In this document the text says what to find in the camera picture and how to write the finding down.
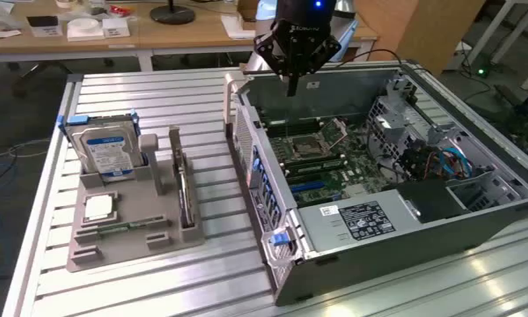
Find green motherboard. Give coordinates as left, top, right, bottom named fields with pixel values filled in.
left=262, top=115, right=405, bottom=204

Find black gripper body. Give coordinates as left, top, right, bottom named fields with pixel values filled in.
left=270, top=0, right=337, bottom=77

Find hard disk with blue bracket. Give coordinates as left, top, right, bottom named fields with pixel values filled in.
left=55, top=108, right=142, bottom=183

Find brown cardboard box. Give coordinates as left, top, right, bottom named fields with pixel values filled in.
left=237, top=0, right=258, bottom=23

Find white floor cable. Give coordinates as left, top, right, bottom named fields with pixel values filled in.
left=0, top=137, right=51, bottom=159

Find black chair base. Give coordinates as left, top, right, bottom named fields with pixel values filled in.
left=7, top=59, right=114, bottom=98

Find blue wire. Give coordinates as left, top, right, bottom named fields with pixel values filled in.
left=438, top=147, right=472, bottom=179

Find blue expansion slot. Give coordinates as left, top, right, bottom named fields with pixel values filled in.
left=289, top=180, right=325, bottom=194

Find black round lamp base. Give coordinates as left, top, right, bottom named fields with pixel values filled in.
left=149, top=0, right=197, bottom=26

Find wooden cabinet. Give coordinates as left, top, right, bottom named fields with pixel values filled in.
left=353, top=0, right=488, bottom=75

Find wooden desk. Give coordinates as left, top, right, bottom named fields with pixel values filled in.
left=0, top=0, right=378, bottom=63

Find grey plastic parts rack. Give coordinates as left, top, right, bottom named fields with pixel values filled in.
left=65, top=133, right=206, bottom=274

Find small white printed box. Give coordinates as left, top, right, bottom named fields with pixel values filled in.
left=101, top=18, right=130, bottom=39

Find grey power supply unit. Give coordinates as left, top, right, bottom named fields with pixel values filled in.
left=297, top=190, right=422, bottom=252

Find open grey PC case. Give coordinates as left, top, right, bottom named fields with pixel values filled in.
left=222, top=62, right=528, bottom=307

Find white paper stack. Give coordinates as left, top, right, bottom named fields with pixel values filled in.
left=221, top=15, right=257, bottom=40

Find green RAM stick bare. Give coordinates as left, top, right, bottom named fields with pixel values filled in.
left=97, top=220, right=153, bottom=234

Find silver CPU chip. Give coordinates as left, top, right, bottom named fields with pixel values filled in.
left=82, top=196, right=115, bottom=223

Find metal disk bay cage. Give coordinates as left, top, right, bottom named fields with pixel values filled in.
left=363, top=95, right=431, bottom=159

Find orange wire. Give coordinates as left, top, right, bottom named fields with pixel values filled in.
left=423, top=151, right=435, bottom=179

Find green RAM stick with label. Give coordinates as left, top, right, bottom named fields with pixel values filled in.
left=283, top=157, right=342, bottom=175

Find graphics card with metal bracket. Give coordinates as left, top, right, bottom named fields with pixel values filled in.
left=167, top=126, right=195, bottom=229

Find white box with black top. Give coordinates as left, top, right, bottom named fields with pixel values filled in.
left=25, top=15, right=63, bottom=38

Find white table frame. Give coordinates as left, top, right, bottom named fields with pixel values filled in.
left=465, top=0, right=528, bottom=90

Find black power cable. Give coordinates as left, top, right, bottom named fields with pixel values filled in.
left=333, top=48, right=405, bottom=67

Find red packet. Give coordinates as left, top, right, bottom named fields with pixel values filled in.
left=107, top=3, right=130, bottom=18

